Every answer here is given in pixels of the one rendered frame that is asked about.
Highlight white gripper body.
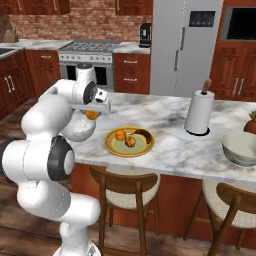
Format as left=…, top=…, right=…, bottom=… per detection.
left=69, top=99, right=113, bottom=115

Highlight white bowl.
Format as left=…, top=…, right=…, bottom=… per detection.
left=61, top=109, right=97, bottom=143

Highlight yellow plate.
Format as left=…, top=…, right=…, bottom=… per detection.
left=103, top=125, right=156, bottom=158

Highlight grey-green bowl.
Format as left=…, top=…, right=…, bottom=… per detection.
left=221, top=129, right=256, bottom=168

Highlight orange fruit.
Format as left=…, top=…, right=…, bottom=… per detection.
left=114, top=129, right=127, bottom=142
left=85, top=110, right=101, bottom=121

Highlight red-orange apple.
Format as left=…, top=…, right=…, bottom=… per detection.
left=124, top=135, right=137, bottom=148

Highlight red-brown drawer cupboard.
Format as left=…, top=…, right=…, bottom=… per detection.
left=113, top=52, right=152, bottom=96

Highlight dark brown banana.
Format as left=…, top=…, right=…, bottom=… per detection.
left=132, top=128, right=153, bottom=145

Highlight silver stove with oven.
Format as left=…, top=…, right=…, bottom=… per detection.
left=57, top=39, right=123, bottom=93

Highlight red-brown base cupboards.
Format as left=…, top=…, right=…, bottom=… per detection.
left=0, top=48, right=62, bottom=122

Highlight wooden stool with cream seat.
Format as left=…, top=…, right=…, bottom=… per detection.
left=87, top=164, right=162, bottom=256
left=182, top=179, right=256, bottom=256

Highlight black coffee machine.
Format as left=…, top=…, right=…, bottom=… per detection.
left=138, top=22, right=153, bottom=49

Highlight silver fridge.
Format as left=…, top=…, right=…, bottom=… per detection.
left=149, top=0, right=225, bottom=98

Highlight white paper towel roll holder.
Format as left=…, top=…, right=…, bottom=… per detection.
left=183, top=77, right=216, bottom=137

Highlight steel sink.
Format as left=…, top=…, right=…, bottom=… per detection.
left=0, top=47, right=17, bottom=58

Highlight wooden knife block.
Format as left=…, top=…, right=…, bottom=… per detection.
left=2, top=26, right=20, bottom=44

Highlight red-brown tall cupboard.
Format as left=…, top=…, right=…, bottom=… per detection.
left=208, top=0, right=256, bottom=103

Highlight potted plant in brown pot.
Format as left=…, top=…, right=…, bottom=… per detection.
left=243, top=110, right=256, bottom=135

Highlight red-brown wall cupboards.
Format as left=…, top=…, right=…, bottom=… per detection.
left=115, top=0, right=154, bottom=17
left=0, top=0, right=71, bottom=16

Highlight built-in silver wall oven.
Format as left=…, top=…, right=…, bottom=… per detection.
left=219, top=5, right=256, bottom=43

